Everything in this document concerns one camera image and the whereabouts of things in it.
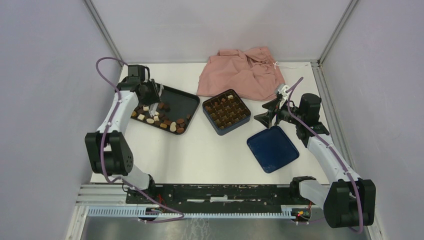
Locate blue chocolate box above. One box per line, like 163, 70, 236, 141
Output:
202, 89, 251, 136

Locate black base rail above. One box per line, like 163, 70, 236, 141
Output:
125, 183, 311, 215

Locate white drawstring cord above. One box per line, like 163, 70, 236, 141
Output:
272, 61, 310, 70

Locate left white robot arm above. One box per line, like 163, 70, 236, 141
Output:
84, 64, 161, 204

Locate blue box lid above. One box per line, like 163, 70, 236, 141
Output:
246, 126, 300, 174

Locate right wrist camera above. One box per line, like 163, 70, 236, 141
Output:
274, 83, 291, 99

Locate black chocolate tray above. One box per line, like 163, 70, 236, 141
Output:
131, 85, 200, 135

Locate silver metal tongs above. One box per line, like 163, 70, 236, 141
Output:
148, 83, 164, 117

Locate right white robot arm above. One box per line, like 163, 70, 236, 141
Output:
253, 93, 376, 232

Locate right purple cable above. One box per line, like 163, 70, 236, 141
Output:
284, 76, 365, 235

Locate pink cloth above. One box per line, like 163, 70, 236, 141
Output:
196, 46, 285, 102

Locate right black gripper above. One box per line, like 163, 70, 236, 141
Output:
253, 96, 304, 130

